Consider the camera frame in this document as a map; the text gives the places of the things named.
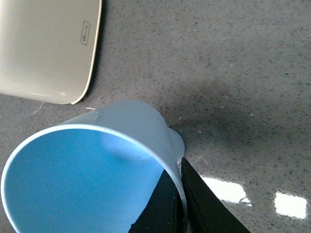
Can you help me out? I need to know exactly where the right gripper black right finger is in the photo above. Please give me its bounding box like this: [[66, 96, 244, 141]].
[[181, 157, 249, 233]]

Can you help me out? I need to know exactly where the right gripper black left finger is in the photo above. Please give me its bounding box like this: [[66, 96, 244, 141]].
[[129, 171, 183, 233]]

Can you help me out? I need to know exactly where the blue cup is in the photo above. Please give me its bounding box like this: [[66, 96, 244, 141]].
[[168, 128, 185, 164], [0, 100, 187, 233]]

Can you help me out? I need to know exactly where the cream two-slot toaster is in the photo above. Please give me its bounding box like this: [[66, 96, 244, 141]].
[[0, 0, 103, 104]]

